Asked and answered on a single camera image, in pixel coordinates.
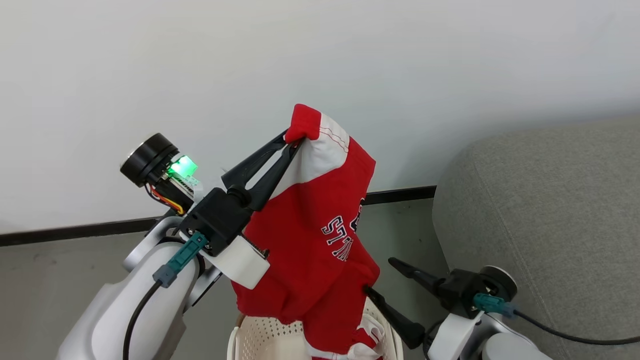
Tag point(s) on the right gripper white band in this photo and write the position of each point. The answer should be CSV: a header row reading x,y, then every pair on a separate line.
x,y
450,337

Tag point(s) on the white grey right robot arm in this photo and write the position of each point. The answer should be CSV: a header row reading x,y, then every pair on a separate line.
x,y
510,347

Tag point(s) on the cream perforated laundry basket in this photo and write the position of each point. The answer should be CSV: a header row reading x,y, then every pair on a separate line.
x,y
265,335

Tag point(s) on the grey fabric sofa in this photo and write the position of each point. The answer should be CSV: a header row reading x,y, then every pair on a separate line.
x,y
560,210

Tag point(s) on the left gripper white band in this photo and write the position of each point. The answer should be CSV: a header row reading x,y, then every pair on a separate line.
x,y
245,262

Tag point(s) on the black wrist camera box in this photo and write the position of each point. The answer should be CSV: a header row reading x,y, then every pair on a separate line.
x,y
457,292
215,220

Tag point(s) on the black wall baseboard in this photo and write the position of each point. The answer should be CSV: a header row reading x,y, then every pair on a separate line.
x,y
75,232

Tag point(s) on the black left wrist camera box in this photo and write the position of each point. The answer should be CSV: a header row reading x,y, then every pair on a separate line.
x,y
215,220

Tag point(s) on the red white sports jersey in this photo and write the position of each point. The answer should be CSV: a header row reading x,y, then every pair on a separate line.
x,y
305,240

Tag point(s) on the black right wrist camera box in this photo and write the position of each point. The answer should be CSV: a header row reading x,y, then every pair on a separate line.
x,y
457,292

